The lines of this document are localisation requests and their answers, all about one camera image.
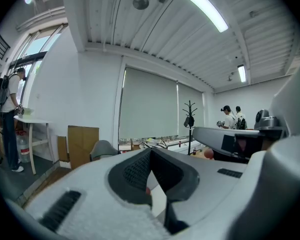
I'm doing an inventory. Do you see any wide grey roller blind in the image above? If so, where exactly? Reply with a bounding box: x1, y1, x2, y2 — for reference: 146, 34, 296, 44
118, 66, 180, 140

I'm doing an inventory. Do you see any large clear water bottle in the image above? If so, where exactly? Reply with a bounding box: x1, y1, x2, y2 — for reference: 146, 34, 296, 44
16, 135, 32, 164

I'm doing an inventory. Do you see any black coat rack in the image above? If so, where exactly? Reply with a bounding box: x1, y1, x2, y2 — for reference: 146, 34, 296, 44
182, 99, 198, 156

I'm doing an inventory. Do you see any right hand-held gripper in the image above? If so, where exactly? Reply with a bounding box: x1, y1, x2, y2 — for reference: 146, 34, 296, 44
191, 126, 262, 164

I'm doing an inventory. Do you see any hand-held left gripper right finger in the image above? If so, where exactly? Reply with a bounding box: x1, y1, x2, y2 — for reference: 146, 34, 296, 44
150, 148, 249, 236

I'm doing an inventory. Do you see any white table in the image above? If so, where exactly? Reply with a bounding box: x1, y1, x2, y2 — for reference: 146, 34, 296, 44
13, 115, 56, 175

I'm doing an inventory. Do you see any long ceiling light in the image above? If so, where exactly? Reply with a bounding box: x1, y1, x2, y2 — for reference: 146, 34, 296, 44
164, 0, 229, 34

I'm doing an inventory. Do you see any large cardboard sheet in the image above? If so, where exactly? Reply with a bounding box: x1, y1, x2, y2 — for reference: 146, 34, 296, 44
67, 125, 100, 170

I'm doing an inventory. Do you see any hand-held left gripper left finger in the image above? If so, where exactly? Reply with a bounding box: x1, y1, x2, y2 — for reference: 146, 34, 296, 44
23, 147, 171, 240

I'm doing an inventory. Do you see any short ceiling light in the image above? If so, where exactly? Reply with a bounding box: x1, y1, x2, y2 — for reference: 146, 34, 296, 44
237, 64, 247, 83

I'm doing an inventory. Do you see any striped cloth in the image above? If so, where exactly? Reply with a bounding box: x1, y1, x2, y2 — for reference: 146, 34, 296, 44
139, 138, 169, 150

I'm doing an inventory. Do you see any grey chair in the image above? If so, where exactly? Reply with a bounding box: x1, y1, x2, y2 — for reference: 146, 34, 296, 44
89, 139, 120, 162

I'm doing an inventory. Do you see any narrow grey roller blind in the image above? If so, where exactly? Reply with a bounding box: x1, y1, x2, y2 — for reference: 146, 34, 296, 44
177, 82, 205, 138

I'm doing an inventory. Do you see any glass window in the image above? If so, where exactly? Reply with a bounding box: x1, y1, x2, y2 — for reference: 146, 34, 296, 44
5, 23, 68, 110

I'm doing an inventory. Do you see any round ceiling fixture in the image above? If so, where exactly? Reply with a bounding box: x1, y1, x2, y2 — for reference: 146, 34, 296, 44
132, 0, 150, 11

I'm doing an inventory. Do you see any grey camera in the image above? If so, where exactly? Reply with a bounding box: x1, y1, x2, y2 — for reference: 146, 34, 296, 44
253, 108, 289, 131

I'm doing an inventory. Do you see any small cardboard piece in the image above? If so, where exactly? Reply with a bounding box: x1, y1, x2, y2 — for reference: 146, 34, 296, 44
57, 135, 71, 163

